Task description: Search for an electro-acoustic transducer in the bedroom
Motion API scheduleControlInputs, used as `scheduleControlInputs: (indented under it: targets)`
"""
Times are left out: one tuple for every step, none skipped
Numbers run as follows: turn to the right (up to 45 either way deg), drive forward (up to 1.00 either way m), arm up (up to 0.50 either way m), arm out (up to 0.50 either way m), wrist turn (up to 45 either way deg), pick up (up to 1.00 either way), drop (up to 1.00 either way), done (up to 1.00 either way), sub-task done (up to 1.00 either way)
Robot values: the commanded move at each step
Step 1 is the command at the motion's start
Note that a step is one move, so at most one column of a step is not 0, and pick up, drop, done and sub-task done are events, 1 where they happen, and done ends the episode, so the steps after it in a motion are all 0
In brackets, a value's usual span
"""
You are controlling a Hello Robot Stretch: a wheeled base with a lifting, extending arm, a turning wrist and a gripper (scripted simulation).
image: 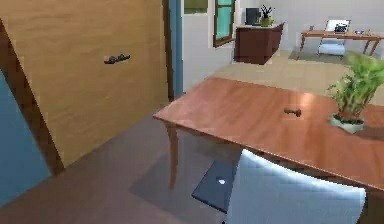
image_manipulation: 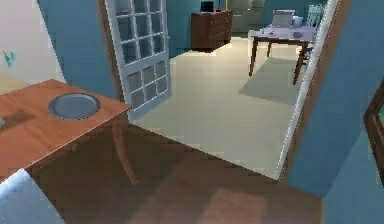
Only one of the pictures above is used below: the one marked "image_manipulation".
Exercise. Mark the white glazed room door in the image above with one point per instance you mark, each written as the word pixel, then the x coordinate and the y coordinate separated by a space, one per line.
pixel 141 53

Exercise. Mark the dark brown chest of drawers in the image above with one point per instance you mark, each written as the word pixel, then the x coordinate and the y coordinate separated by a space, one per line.
pixel 210 30

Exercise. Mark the black box on chest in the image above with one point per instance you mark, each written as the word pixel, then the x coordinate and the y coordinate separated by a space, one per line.
pixel 207 6

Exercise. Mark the dark wooden table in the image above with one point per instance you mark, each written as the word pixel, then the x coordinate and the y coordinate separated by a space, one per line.
pixel 283 41

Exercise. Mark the grey round plate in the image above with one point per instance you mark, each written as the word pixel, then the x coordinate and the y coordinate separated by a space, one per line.
pixel 74 106

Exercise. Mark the grey open laptop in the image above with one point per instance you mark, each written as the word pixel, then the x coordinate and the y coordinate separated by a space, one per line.
pixel 283 18

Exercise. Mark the white slatted chair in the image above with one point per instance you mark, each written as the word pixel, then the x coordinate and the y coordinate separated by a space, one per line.
pixel 313 16

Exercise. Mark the orange wooden table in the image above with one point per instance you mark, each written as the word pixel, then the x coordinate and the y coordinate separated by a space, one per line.
pixel 30 133

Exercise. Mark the brown framed picture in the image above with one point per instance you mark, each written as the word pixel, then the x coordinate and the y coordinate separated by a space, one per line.
pixel 376 126

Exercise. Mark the pale blue cloth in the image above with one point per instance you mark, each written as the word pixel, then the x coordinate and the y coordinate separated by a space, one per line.
pixel 23 203

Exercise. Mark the teal wall ornament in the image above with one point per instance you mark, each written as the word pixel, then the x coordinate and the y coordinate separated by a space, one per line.
pixel 10 58

